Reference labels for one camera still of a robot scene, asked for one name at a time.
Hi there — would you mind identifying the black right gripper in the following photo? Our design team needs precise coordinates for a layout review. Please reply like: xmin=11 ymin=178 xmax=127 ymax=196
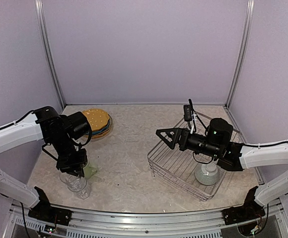
xmin=156 ymin=127 xmax=221 ymax=158

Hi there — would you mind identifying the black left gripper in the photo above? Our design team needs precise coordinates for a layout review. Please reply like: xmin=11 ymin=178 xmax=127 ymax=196
xmin=49 ymin=134 xmax=87 ymax=178

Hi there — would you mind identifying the light green mug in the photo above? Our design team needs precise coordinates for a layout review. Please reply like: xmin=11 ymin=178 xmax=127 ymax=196
xmin=83 ymin=162 xmax=98 ymax=180

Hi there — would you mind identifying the clear glass cup front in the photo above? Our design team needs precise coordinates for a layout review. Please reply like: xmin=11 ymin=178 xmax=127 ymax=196
xmin=59 ymin=173 xmax=87 ymax=192

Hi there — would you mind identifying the clear glass cup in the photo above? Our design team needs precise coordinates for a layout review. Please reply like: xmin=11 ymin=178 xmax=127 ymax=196
xmin=59 ymin=173 xmax=87 ymax=192
xmin=68 ymin=178 xmax=91 ymax=199

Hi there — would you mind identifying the clear glass cup back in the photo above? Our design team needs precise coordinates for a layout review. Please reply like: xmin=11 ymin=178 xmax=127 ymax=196
xmin=68 ymin=178 xmax=91 ymax=199

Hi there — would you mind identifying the blue polka dot plate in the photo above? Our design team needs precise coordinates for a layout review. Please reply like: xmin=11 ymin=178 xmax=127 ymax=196
xmin=92 ymin=123 xmax=112 ymax=138

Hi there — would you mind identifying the yellow polka dot plate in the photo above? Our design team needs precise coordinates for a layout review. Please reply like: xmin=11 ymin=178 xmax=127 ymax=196
xmin=91 ymin=127 xmax=112 ymax=140
xmin=82 ymin=108 xmax=110 ymax=131

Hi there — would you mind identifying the white green ceramic bowl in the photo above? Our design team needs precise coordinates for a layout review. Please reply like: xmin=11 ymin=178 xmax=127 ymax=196
xmin=194 ymin=163 xmax=219 ymax=186

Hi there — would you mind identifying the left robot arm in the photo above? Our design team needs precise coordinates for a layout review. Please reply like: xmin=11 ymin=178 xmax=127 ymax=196
xmin=0 ymin=106 xmax=92 ymax=221

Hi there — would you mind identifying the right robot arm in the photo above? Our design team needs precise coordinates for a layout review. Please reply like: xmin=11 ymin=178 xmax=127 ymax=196
xmin=156 ymin=118 xmax=288 ymax=220

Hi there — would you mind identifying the metal wire dish rack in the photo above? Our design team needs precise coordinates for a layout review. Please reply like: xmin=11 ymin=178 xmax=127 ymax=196
xmin=147 ymin=115 xmax=239 ymax=201

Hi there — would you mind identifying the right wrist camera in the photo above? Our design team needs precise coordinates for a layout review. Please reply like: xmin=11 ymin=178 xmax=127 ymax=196
xmin=183 ymin=99 xmax=199 ymax=133

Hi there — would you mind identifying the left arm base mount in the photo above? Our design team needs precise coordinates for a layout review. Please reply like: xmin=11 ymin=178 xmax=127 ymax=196
xmin=28 ymin=186 xmax=72 ymax=226

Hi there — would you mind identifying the aluminium front frame rail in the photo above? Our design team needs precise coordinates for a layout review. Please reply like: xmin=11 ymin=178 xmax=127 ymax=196
xmin=9 ymin=198 xmax=288 ymax=238

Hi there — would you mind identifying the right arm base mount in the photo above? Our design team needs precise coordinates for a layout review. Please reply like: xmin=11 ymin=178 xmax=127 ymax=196
xmin=221 ymin=186 xmax=266 ymax=225

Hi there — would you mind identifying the right aluminium corner post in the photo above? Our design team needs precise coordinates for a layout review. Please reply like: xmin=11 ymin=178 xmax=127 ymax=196
xmin=225 ymin=0 xmax=255 ymax=110

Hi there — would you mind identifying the aluminium corner post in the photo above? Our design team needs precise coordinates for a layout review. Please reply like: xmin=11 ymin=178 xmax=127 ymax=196
xmin=34 ymin=0 xmax=66 ymax=110
xmin=225 ymin=0 xmax=255 ymax=110

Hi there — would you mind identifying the left aluminium corner post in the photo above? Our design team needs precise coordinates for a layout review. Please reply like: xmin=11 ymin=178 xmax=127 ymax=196
xmin=34 ymin=0 xmax=66 ymax=110

